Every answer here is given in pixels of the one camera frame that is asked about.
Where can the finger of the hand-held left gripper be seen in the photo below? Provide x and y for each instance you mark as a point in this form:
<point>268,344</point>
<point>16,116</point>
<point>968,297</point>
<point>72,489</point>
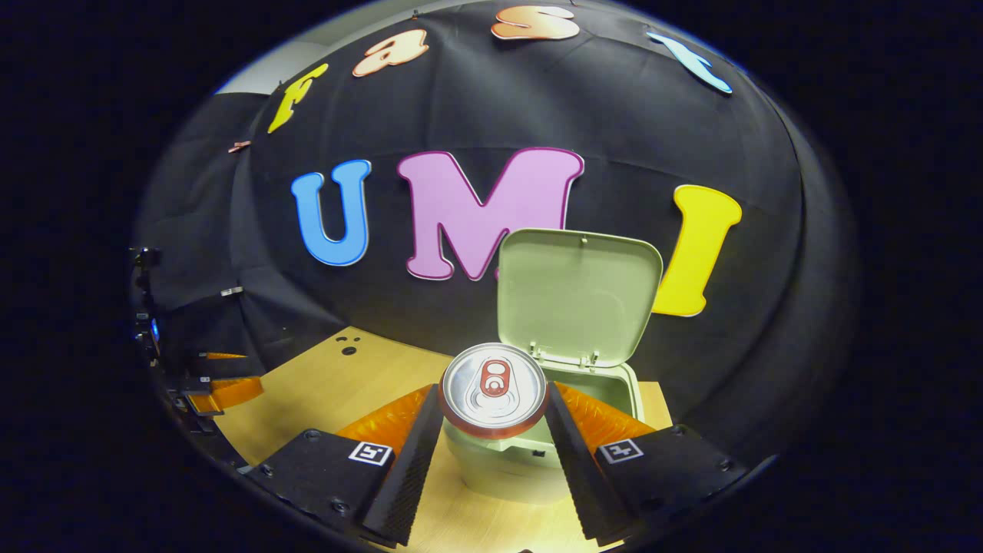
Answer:
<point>223,355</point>
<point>230,392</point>

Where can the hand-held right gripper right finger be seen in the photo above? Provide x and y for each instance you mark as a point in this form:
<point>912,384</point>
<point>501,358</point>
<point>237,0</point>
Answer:
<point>576,468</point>

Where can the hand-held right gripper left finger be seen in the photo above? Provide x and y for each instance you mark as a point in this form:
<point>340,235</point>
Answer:
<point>411,468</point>

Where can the red pop can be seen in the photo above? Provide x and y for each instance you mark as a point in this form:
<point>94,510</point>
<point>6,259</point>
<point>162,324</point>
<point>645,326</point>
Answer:
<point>491,384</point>

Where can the green desktop garbage bin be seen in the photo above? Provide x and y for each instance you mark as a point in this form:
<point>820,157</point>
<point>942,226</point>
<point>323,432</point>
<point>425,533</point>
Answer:
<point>576,299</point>

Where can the wooden desktop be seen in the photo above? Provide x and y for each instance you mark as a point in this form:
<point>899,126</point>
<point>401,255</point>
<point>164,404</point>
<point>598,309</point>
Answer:
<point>338,392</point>

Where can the orange clip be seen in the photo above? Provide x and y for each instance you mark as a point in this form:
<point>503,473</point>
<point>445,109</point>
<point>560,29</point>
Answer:
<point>239,146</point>

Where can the black backdrop cloth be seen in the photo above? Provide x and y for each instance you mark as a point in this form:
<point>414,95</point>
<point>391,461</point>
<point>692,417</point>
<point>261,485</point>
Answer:
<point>614,130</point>

